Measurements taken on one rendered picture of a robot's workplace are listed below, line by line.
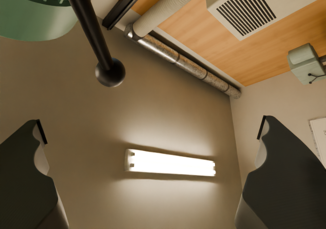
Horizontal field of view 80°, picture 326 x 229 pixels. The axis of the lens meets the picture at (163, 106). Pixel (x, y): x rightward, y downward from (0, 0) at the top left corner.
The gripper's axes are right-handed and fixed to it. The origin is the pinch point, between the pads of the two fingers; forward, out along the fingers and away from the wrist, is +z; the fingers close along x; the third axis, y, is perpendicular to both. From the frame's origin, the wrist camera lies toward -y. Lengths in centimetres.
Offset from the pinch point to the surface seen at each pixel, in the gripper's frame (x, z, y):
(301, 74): 145, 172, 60
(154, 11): -1, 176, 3
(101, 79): -5.9, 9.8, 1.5
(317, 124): 193, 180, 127
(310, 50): 133, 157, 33
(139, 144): -17, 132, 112
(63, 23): -11.9, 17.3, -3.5
